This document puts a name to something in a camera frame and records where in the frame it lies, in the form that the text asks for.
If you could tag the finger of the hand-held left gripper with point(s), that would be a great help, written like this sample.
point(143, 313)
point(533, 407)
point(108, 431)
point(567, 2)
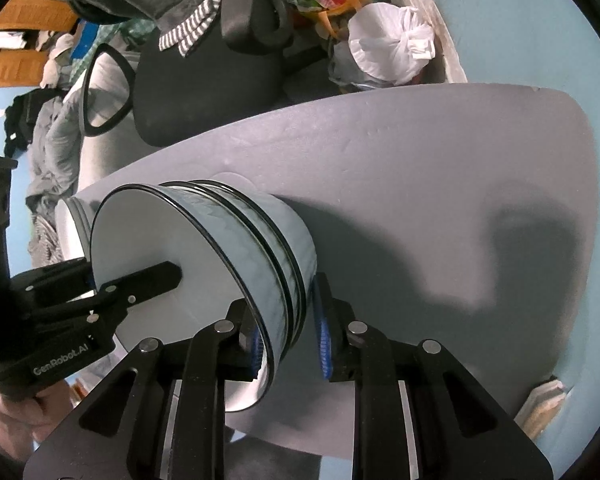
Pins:
point(55, 280)
point(145, 280)

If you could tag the wooden wardrobe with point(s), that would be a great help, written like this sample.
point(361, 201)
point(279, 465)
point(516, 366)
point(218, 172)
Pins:
point(10, 67)

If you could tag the black bag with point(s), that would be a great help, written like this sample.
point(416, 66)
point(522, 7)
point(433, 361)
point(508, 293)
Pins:
point(25, 110)

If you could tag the blue box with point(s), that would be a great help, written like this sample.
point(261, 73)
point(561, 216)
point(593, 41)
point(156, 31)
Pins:
point(85, 42)

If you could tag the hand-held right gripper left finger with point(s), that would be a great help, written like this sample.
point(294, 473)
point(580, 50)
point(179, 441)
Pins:
point(252, 355)

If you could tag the grey plastic bag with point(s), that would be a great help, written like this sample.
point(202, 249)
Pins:
point(347, 72)

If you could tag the bed with white sheet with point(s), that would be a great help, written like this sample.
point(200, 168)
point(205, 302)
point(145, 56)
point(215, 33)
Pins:
point(105, 160)

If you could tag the pile of light clothes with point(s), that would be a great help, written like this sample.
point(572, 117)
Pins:
point(55, 60)

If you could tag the grey white striped cloth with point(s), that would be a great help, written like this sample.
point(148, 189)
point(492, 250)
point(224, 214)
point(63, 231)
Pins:
point(190, 25)

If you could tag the black office chair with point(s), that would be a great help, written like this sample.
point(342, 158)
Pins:
point(190, 90)

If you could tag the white bowl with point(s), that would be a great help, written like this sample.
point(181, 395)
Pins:
point(291, 290)
point(155, 230)
point(290, 225)

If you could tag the person's left hand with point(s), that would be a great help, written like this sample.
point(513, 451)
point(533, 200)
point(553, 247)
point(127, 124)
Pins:
point(25, 425)

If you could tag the wooden board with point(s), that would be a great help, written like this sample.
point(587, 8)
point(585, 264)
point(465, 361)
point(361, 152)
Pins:
point(540, 405)

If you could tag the green checked tablecloth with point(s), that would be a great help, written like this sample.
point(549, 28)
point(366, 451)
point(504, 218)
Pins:
point(130, 30)

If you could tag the grey jacket on bed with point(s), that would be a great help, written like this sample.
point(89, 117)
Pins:
point(45, 130)

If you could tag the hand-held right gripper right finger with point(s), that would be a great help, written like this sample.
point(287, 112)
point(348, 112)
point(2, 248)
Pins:
point(322, 330)

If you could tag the knotted white plastic bag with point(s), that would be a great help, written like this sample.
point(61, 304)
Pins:
point(385, 45)

